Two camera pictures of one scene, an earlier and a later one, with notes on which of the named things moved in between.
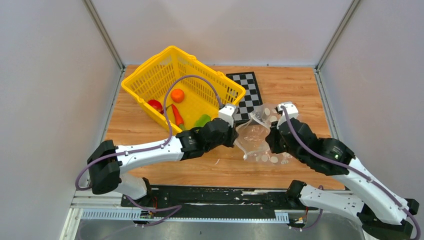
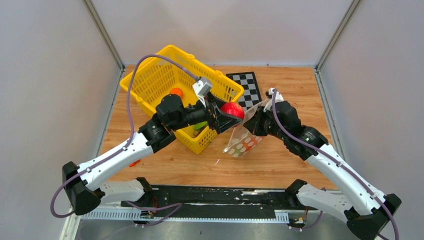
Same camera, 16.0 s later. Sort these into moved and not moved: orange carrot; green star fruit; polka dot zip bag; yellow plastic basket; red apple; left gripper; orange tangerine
Moved: red apple; polka dot zip bag; left gripper; orange carrot
Not moved: yellow plastic basket; orange tangerine; green star fruit
